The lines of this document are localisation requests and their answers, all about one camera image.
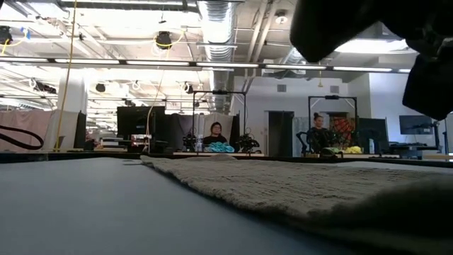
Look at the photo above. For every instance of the person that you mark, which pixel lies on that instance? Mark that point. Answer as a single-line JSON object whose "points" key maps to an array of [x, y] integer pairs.
{"points": [[216, 129], [318, 136]]}

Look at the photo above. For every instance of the red patterned fabric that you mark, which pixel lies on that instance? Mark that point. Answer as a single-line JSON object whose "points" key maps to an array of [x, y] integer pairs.
{"points": [[345, 127]]}

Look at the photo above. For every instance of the turquoise cloth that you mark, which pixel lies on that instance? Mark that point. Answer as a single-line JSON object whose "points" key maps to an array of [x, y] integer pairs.
{"points": [[219, 147]]}

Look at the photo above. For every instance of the black gantry frame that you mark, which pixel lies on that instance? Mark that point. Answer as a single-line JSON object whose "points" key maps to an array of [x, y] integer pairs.
{"points": [[219, 92], [332, 97]]}

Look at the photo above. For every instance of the ceiling beam with lights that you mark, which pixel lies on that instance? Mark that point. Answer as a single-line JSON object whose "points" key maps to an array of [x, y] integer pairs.
{"points": [[88, 61]]}

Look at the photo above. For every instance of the black screen panel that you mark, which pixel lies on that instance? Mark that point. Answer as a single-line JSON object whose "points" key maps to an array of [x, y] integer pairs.
{"points": [[373, 131]]}

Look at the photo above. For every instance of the black upright panel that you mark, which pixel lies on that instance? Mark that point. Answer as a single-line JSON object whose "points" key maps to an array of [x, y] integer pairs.
{"points": [[80, 131]]}

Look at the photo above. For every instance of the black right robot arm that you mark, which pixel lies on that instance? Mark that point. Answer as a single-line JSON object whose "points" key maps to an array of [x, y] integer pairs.
{"points": [[336, 25]]}

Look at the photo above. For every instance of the yellow-green cloth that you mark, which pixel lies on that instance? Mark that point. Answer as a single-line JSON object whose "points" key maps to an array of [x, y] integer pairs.
{"points": [[353, 150]]}

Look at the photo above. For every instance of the grey-brown terry towel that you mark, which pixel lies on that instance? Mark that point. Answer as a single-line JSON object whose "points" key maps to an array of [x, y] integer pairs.
{"points": [[265, 184]]}

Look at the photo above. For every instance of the large black monitor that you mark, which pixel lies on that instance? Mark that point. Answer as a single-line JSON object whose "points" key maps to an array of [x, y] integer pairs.
{"points": [[138, 122]]}

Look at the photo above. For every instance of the white bottle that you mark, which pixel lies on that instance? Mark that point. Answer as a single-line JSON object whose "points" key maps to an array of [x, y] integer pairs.
{"points": [[371, 146]]}

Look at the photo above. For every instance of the pink curtain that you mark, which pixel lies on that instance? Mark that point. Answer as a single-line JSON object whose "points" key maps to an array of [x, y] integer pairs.
{"points": [[28, 120]]}

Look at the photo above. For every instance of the black wall monitor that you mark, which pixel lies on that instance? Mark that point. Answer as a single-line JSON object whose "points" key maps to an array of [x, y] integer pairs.
{"points": [[415, 124]]}

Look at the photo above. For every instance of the silver ventilation duct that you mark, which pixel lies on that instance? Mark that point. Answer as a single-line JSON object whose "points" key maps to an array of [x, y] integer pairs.
{"points": [[217, 25], [295, 56]]}

